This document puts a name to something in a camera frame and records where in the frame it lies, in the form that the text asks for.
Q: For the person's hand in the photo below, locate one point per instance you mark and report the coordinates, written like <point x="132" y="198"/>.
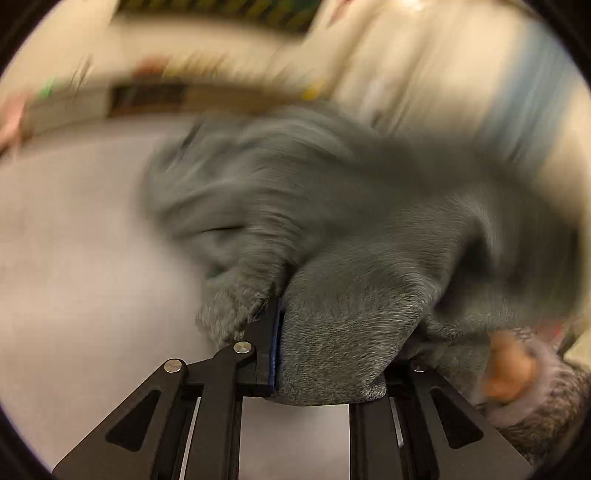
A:
<point x="512" y="368"/>

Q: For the long low TV cabinet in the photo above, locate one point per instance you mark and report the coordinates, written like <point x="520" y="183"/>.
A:
<point x="102" y="99"/>

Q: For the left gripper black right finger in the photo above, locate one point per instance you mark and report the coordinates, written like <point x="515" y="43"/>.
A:
<point x="424" y="429"/>

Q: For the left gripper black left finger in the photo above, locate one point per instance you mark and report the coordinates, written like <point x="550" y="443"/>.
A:
<point x="184" y="420"/>

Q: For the grey bed sheet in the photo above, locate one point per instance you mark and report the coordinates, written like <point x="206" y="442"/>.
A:
<point x="92" y="299"/>

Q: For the light blue curtain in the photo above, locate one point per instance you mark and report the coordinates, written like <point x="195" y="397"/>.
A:
<point x="524" y="119"/>

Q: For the dark framed wall picture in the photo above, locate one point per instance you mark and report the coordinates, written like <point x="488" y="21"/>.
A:
<point x="291" y="16"/>

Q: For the grey sweatpants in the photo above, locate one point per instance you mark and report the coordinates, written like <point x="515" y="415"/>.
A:
<point x="377" y="246"/>

